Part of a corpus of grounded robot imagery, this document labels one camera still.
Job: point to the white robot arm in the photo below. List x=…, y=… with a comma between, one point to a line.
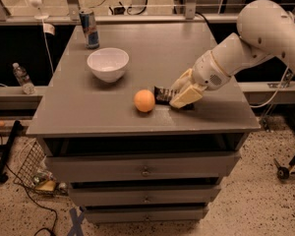
x=264, y=30

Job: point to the white bowl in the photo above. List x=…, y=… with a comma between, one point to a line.
x=108, y=64

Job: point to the grey drawer cabinet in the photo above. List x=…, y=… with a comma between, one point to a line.
x=80, y=115

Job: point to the wire basket with items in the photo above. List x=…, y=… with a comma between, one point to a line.
x=35, y=177

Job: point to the bottom grey drawer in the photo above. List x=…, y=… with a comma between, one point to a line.
x=146, y=213

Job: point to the black pole stand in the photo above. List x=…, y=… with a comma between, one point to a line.
x=5, y=149

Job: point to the red bull can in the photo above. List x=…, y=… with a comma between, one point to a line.
x=89, y=28

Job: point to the clear plastic water bottle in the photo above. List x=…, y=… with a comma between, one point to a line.
x=23, y=79

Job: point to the black wheeled cart leg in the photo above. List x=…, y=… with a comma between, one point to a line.
x=283, y=172

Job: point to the grey drawer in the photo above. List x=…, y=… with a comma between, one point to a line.
x=146, y=213
x=78, y=169
x=159, y=195

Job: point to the top grey drawer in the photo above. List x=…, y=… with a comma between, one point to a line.
x=78, y=169

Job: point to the black rxbar chocolate bar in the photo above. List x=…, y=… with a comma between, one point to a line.
x=164, y=95

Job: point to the blue tape cross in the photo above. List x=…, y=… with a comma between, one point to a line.
x=77, y=220

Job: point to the orange fruit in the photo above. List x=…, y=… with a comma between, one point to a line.
x=144, y=100

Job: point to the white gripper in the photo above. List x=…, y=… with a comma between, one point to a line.
x=207, y=72

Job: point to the white round lamp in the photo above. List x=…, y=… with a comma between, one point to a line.
x=39, y=15

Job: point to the middle grey drawer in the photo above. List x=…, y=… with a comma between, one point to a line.
x=159, y=195

